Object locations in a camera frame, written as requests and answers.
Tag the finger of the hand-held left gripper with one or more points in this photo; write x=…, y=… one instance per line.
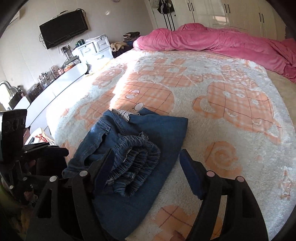
x=52, y=153
x=37, y=146

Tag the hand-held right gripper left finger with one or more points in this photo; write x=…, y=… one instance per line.
x=102, y=167

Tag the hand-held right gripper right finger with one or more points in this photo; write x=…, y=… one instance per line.
x=192, y=178

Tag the white curved bed footboard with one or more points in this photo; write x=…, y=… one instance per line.
x=57, y=88

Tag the cluttered side desk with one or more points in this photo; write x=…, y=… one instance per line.
x=48, y=78

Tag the white orange plush blanket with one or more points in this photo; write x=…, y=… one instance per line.
x=208, y=104

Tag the white drawer chest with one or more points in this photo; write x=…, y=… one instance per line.
x=94, y=52

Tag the pile of clothes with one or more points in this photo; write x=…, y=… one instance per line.
x=124, y=41

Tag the beige bed sheet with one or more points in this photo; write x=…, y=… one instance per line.
x=283, y=88

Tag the pink duvet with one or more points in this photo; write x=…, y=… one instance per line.
x=219, y=41

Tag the white door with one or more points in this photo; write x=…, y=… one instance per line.
x=159, y=18

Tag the white wardrobe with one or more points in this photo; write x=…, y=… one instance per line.
x=231, y=14

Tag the black striped hanging bag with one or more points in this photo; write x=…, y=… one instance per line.
x=165, y=7

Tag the black wall television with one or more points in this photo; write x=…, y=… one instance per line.
x=63, y=29

